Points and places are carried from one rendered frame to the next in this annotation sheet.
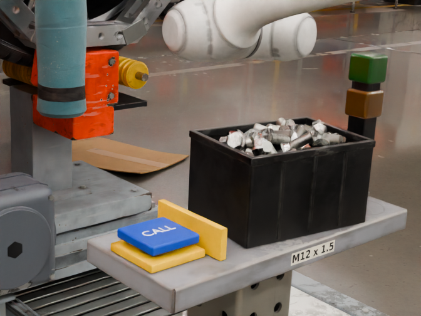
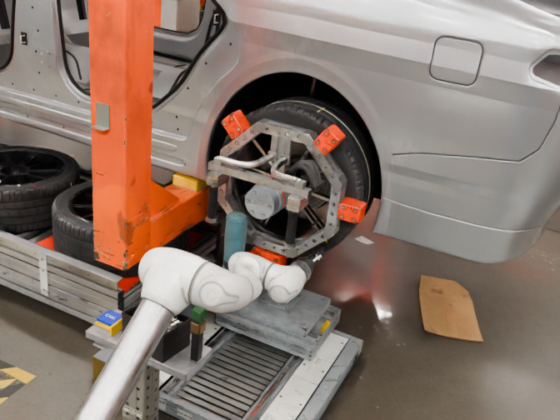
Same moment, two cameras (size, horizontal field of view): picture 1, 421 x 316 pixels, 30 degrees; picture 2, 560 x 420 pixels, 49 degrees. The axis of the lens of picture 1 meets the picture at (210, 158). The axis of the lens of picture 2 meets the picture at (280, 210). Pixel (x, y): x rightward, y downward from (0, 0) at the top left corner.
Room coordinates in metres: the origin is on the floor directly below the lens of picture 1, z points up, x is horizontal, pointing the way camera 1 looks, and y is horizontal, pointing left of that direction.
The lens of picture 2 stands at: (0.60, -1.85, 1.85)
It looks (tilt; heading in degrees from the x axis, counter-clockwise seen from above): 25 degrees down; 65
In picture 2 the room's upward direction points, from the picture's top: 7 degrees clockwise
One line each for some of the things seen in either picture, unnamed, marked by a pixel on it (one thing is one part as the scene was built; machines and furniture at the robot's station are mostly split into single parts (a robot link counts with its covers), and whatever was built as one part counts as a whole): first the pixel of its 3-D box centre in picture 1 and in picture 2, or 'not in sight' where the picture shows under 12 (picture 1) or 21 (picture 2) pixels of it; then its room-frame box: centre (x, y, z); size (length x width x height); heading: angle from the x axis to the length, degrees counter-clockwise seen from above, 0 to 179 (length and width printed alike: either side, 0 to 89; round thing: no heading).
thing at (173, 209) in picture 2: not in sight; (171, 192); (1.19, 0.63, 0.69); 0.52 x 0.17 x 0.35; 42
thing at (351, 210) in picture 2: not in sight; (352, 210); (1.77, 0.03, 0.85); 0.09 x 0.08 x 0.07; 132
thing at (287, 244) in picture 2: not in sight; (291, 227); (1.49, -0.02, 0.83); 0.04 x 0.04 x 0.16
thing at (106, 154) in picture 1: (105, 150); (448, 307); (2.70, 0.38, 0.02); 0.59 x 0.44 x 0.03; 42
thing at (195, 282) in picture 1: (259, 233); (148, 342); (0.97, -0.07, 0.44); 0.43 x 0.17 x 0.03; 132
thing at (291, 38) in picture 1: (272, 31); (282, 284); (1.45, -0.10, 0.64); 0.16 x 0.13 x 0.11; 42
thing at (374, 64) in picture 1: (368, 68); (198, 313); (1.10, -0.22, 0.64); 0.04 x 0.04 x 0.04; 42
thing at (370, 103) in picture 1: (364, 102); (197, 326); (1.10, -0.22, 0.59); 0.04 x 0.04 x 0.04; 42
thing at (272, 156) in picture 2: not in sight; (247, 149); (1.39, 0.25, 1.03); 0.19 x 0.18 x 0.11; 42
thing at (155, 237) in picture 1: (158, 239); (110, 318); (0.85, 0.06, 0.47); 0.07 x 0.07 x 0.02; 42
